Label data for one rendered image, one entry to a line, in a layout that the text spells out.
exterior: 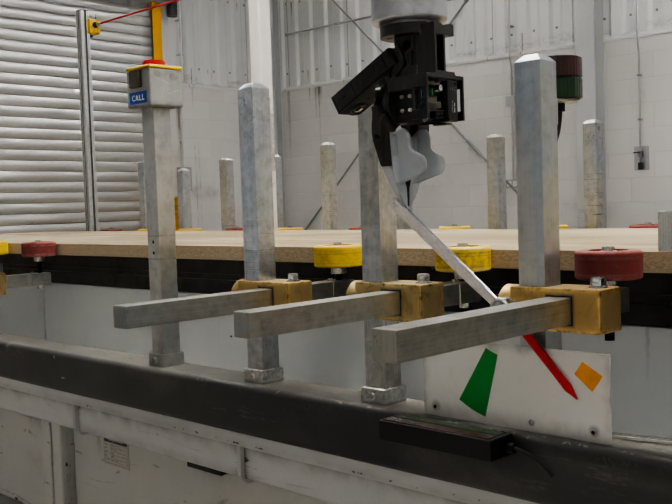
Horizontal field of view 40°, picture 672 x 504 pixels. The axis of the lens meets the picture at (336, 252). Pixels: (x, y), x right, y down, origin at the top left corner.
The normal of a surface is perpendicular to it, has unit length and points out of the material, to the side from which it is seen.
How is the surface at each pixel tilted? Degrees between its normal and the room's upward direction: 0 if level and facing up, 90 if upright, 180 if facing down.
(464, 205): 90
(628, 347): 90
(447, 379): 90
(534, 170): 90
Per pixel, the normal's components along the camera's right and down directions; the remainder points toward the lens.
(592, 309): -0.69, 0.06
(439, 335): 0.71, 0.01
